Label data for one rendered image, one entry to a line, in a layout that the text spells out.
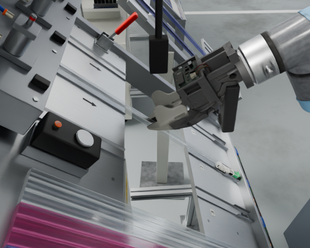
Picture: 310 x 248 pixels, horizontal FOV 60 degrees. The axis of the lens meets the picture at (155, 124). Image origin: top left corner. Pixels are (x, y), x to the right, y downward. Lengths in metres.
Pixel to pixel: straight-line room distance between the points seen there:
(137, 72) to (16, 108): 0.43
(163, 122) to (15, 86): 0.28
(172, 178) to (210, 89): 1.16
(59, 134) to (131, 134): 1.52
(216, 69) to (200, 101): 0.06
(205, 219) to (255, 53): 0.30
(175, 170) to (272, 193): 0.55
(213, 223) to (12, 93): 0.41
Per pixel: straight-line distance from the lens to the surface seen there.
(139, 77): 0.70
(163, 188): 1.18
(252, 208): 0.70
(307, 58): 0.49
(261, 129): 1.99
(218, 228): 0.56
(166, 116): 0.50
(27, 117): 0.32
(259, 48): 0.47
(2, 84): 0.31
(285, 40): 0.47
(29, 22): 0.32
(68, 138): 0.32
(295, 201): 1.70
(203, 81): 0.45
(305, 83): 0.53
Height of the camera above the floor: 1.31
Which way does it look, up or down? 44 degrees down
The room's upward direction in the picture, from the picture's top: straight up
